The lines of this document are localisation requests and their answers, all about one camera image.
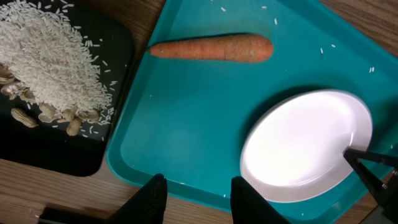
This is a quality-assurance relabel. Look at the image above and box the peanuts pile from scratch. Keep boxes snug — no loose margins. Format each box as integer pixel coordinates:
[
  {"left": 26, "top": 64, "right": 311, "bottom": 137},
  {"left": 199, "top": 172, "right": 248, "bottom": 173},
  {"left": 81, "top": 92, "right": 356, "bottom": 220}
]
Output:
[{"left": 1, "top": 65, "right": 100, "bottom": 136}]

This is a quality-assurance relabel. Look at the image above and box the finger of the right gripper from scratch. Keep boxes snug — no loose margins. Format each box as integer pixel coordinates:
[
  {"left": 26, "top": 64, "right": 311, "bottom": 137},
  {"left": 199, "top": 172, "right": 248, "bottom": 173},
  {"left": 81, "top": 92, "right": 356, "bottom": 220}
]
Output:
[{"left": 343, "top": 149, "right": 397, "bottom": 207}]

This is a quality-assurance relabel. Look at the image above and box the rice pile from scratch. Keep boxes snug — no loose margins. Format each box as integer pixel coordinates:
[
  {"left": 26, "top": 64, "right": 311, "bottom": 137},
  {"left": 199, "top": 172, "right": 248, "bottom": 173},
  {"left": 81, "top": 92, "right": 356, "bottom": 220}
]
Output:
[{"left": 1, "top": 1, "right": 115, "bottom": 134}]

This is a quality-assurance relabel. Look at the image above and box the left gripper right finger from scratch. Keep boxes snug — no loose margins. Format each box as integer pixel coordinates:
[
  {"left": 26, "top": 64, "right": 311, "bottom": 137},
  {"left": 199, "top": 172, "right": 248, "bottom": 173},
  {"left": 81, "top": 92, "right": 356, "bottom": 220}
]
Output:
[{"left": 230, "top": 176, "right": 290, "bottom": 224}]

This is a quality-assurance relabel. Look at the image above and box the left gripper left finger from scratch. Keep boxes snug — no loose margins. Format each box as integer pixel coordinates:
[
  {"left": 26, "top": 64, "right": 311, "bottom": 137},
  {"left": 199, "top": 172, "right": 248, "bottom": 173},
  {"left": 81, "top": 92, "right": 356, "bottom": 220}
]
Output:
[{"left": 105, "top": 174, "right": 168, "bottom": 224}]

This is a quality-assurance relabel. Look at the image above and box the orange carrot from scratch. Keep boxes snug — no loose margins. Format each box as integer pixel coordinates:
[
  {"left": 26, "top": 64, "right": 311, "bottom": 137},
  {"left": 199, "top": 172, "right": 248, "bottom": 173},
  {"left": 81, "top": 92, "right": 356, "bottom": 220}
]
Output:
[{"left": 147, "top": 34, "right": 274, "bottom": 63}]

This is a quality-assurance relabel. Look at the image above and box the black plastic tray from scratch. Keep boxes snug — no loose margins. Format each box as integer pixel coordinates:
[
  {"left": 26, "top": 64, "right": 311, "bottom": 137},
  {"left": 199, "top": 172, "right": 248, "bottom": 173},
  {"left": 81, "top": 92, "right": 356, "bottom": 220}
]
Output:
[{"left": 1, "top": 1, "right": 136, "bottom": 177}]

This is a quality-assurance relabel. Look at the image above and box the white plate with food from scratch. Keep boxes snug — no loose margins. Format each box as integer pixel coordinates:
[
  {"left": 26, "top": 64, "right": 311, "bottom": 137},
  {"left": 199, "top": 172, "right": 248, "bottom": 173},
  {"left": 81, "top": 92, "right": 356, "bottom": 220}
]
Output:
[{"left": 240, "top": 90, "right": 373, "bottom": 203}]

